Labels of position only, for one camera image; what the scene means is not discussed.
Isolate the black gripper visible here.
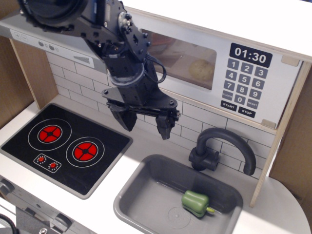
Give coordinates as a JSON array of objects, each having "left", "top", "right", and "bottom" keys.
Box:
[{"left": 102, "top": 74, "right": 180, "bottom": 140}]

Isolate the white toy microwave door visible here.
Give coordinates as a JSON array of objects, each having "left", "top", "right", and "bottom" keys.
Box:
[{"left": 132, "top": 12, "right": 302, "bottom": 129}]

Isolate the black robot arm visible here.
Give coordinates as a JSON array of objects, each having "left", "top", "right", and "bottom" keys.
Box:
[{"left": 19, "top": 0, "right": 180, "bottom": 139}]

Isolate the yellow toy food in microwave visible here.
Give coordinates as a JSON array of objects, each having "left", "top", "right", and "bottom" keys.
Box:
[{"left": 189, "top": 59, "right": 215, "bottom": 82}]

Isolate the dark grey toy faucet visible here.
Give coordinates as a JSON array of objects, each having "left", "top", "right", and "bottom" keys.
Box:
[{"left": 189, "top": 128, "right": 256, "bottom": 176}]

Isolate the grey toy sink basin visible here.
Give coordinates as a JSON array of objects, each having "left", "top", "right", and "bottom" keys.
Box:
[{"left": 114, "top": 155, "right": 243, "bottom": 234}]

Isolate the black toy stovetop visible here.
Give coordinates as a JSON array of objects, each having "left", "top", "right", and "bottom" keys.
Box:
[{"left": 0, "top": 104, "right": 133, "bottom": 199}]

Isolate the green toy bell pepper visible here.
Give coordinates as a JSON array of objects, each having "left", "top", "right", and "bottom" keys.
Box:
[{"left": 181, "top": 190, "right": 215, "bottom": 218}]

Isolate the grey range hood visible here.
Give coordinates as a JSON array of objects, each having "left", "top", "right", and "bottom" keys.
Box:
[{"left": 0, "top": 10, "right": 107, "bottom": 74}]

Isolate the black braided cable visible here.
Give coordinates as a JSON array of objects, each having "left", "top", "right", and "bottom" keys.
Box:
[{"left": 0, "top": 213, "right": 20, "bottom": 234}]

